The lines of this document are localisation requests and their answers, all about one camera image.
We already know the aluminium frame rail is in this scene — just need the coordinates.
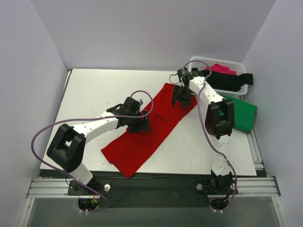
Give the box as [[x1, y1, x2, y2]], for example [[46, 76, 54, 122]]
[[237, 131, 281, 197]]

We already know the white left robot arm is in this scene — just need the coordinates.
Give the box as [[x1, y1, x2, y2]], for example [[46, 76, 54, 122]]
[[47, 97, 150, 195]]

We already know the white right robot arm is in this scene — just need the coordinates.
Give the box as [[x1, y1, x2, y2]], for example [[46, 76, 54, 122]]
[[171, 67, 236, 193]]

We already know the black t shirt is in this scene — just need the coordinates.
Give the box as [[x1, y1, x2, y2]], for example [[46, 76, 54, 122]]
[[206, 73, 253, 92]]

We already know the red t shirt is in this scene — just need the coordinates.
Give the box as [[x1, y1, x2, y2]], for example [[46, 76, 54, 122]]
[[101, 83, 197, 178]]

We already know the green folded t shirt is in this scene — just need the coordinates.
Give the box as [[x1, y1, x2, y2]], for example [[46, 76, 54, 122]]
[[223, 96, 258, 133]]

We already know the white plastic basket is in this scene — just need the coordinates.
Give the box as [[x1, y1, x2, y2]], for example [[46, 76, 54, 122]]
[[188, 56, 253, 97]]

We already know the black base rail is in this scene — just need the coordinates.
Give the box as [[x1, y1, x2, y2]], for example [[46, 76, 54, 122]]
[[39, 169, 240, 209]]

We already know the pink t shirt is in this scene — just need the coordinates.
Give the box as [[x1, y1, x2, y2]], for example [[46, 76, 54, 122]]
[[211, 63, 237, 75]]

